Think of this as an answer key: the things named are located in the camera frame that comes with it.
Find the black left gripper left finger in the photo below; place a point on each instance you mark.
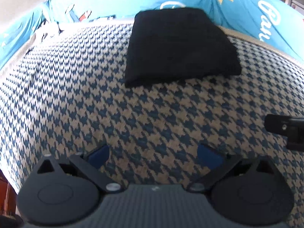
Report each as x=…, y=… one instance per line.
x=59, y=192

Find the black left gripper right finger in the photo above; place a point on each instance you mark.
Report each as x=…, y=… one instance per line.
x=248, y=191

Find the black garment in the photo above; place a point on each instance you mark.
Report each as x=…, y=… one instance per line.
x=177, y=44

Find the houndstooth sofa seat cover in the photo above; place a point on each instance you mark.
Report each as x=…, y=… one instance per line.
x=67, y=95

